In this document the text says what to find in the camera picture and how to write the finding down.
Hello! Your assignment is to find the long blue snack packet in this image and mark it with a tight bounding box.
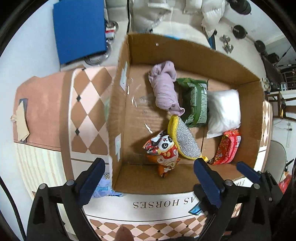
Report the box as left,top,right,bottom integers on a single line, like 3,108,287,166
189,201,203,216

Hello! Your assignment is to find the red snack bag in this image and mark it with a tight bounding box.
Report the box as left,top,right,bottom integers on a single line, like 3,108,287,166
209,129,241,165

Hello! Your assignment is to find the yellow silver scrub sponge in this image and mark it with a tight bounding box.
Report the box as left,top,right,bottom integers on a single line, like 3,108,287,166
167,115,209,162

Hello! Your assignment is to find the light blue tissue packet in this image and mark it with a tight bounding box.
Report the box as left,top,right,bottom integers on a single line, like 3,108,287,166
92,172,124,198

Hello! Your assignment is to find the orange panda snack bag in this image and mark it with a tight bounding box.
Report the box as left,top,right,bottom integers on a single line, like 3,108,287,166
142,130,180,178

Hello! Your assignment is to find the white pillow packet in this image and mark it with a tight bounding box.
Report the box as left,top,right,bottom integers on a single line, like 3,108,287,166
207,89,241,138

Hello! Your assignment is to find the green snack bag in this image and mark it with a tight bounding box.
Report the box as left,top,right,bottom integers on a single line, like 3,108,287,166
177,78,208,128

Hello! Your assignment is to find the lilac cloth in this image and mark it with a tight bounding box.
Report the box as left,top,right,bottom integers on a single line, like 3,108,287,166
148,61,185,116

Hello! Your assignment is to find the grey round chair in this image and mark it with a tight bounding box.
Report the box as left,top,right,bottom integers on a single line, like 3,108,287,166
264,140,287,184

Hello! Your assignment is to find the wooden chair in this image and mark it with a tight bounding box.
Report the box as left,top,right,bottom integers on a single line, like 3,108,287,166
265,90,295,122

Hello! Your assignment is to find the cardboard box with printed side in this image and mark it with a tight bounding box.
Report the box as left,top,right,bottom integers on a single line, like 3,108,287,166
107,34,264,194

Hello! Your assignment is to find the checkered table cloth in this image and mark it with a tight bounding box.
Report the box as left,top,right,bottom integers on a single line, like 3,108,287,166
12,66,273,241

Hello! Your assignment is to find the chrome dumbbells pair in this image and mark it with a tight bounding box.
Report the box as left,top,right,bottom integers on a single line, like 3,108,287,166
219,35,234,54

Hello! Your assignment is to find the white padded chair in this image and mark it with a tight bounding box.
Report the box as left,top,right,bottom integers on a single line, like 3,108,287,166
152,22,210,48

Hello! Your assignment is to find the blue folded mat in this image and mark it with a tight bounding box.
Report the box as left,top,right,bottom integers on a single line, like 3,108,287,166
53,0,107,65

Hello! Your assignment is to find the white puffer jacket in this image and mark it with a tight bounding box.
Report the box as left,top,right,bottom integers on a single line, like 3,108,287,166
128,0,228,38

